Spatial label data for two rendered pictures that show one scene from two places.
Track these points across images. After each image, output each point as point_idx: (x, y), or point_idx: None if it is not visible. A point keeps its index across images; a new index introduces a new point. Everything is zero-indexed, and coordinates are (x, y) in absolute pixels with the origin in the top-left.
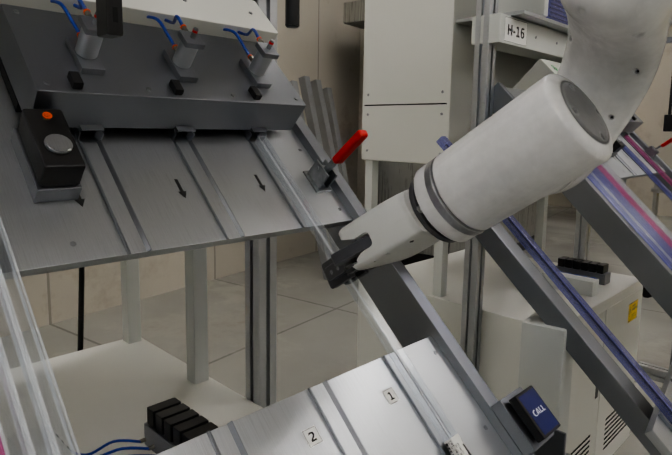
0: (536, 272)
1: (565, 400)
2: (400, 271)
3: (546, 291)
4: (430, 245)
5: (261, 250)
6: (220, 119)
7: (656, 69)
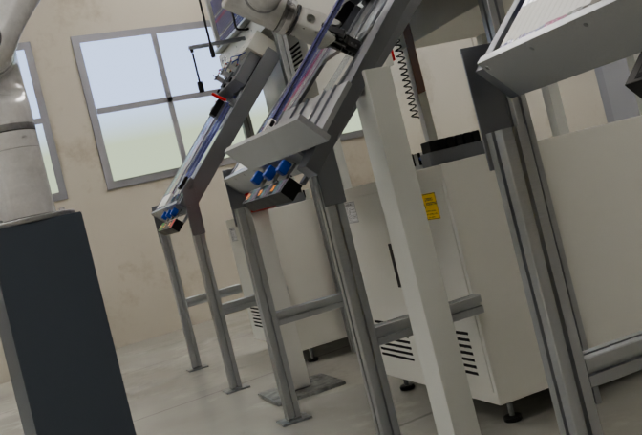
0: (372, 35)
1: (370, 129)
2: (361, 45)
3: (361, 50)
4: (312, 34)
5: (486, 32)
6: None
7: None
